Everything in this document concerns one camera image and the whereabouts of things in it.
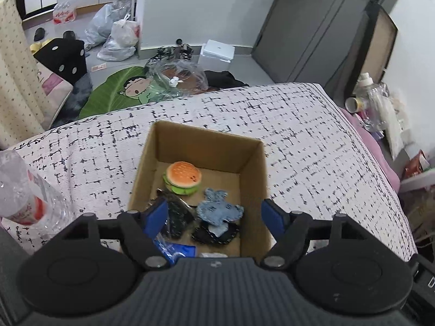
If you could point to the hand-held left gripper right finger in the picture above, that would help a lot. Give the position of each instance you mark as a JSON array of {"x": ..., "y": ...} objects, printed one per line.
[{"x": 273, "y": 219}]

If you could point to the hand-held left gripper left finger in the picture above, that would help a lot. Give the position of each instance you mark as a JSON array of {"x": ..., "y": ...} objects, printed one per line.
[{"x": 157, "y": 215}]

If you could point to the black speckled soft pouch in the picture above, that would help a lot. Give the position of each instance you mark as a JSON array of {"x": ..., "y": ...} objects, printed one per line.
[{"x": 178, "y": 215}]

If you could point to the blue tissue pack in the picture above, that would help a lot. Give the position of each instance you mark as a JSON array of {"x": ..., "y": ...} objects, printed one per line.
[{"x": 178, "y": 251}]

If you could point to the burger plush toy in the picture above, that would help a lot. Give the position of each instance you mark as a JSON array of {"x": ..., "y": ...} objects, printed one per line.
[{"x": 182, "y": 176}]

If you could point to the blue denim soft toy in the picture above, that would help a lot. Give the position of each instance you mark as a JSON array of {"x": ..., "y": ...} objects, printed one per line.
[{"x": 219, "y": 209}]

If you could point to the white soft bundle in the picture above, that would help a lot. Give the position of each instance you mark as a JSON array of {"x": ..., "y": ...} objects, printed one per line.
[{"x": 212, "y": 255}]

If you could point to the brown cardboard box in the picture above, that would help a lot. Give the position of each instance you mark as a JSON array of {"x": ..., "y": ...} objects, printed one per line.
[{"x": 210, "y": 149}]

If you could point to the black and white patterned blanket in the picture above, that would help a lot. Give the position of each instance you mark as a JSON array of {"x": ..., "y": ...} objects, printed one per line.
[{"x": 323, "y": 163}]

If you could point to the pink bedsheet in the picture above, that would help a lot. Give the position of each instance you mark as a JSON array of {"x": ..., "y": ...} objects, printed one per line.
[{"x": 370, "y": 142}]

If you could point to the clear water bottle red label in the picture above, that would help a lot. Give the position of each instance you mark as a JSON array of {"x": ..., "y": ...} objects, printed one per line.
[{"x": 27, "y": 197}]

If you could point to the green leaf cartoon rug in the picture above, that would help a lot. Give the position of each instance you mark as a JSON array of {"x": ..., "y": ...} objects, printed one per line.
[{"x": 112, "y": 91}]

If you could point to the clear plastic bag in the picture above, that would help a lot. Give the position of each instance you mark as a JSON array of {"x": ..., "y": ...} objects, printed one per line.
[{"x": 176, "y": 78}]

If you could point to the paper cup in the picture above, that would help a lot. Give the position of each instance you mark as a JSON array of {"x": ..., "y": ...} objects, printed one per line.
[{"x": 355, "y": 104}]

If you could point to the grey fluffy rug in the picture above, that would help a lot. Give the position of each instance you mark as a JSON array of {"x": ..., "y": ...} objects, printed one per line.
[{"x": 80, "y": 95}]

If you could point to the black cloth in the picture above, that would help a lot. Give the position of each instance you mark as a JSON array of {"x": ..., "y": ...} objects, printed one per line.
[{"x": 226, "y": 78}]

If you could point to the filled white plastic bag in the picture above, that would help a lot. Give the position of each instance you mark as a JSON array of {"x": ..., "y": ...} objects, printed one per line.
[{"x": 394, "y": 125}]

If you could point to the dark grey cloth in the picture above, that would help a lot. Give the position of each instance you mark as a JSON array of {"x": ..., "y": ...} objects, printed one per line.
[{"x": 13, "y": 278}]

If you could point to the pink cushion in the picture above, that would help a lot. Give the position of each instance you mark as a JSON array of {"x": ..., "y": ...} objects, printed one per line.
[{"x": 54, "y": 91}]

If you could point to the clear bottle with white cap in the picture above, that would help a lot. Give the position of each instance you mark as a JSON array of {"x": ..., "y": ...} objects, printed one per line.
[{"x": 372, "y": 91}]

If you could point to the white box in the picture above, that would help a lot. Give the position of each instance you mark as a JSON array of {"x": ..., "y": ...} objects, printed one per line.
[{"x": 217, "y": 52}]

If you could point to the black white-dotted cushion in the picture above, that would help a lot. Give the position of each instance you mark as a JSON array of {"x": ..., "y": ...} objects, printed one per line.
[{"x": 66, "y": 57}]

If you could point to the white plastic bag red print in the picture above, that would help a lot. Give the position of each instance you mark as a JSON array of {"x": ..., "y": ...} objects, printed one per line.
[{"x": 125, "y": 34}]

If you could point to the grey door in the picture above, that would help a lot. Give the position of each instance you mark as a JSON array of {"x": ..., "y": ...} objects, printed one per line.
[{"x": 306, "y": 23}]

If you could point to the cream dotted mattress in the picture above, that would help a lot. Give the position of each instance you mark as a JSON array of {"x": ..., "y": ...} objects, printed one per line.
[{"x": 17, "y": 74}]

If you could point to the brown framed board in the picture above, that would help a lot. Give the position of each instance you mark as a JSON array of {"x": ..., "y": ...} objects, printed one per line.
[{"x": 377, "y": 47}]

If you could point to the black shoe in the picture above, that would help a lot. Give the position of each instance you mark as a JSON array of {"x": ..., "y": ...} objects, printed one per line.
[
  {"x": 69, "y": 34},
  {"x": 39, "y": 34}
]

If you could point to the grey plastic bag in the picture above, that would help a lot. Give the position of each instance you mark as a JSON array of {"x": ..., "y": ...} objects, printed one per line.
[{"x": 102, "y": 20}]

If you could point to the pack of water bottles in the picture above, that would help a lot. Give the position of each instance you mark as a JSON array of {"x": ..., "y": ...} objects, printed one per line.
[{"x": 64, "y": 13}]

